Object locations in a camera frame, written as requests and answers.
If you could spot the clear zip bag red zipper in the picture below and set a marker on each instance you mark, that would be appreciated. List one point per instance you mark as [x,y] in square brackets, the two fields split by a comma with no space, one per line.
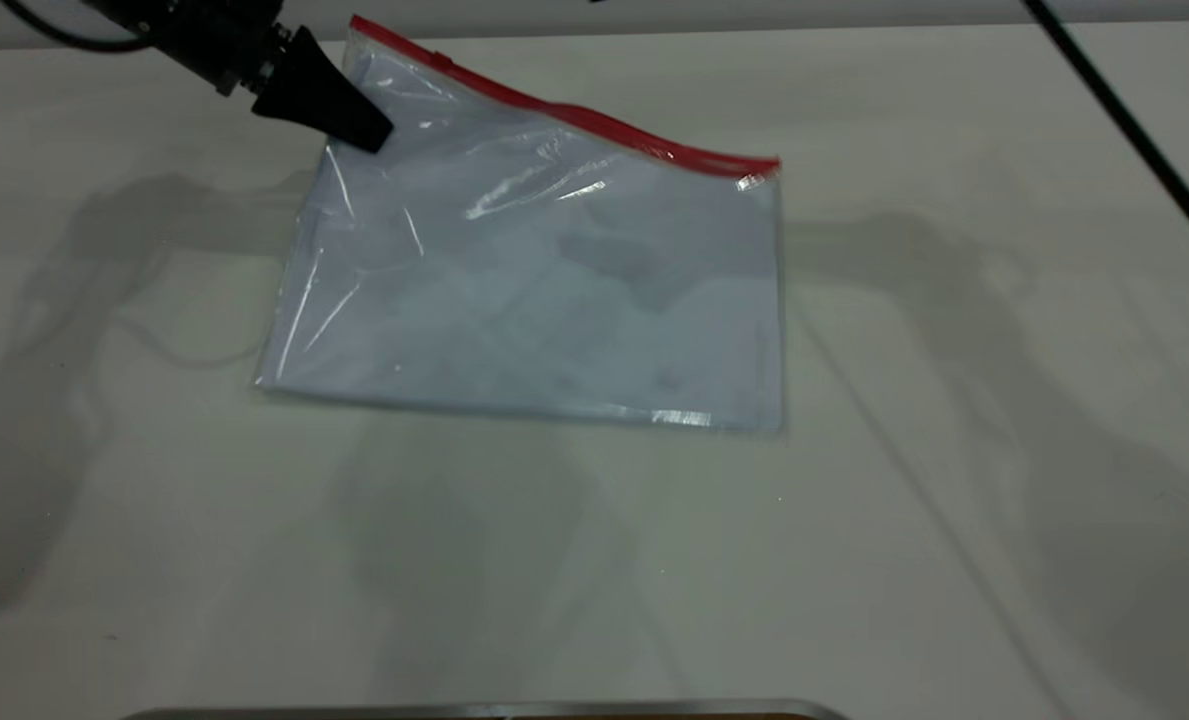
[554,300]

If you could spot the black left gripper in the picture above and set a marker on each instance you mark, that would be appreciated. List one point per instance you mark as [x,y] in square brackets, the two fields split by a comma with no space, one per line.
[214,35]

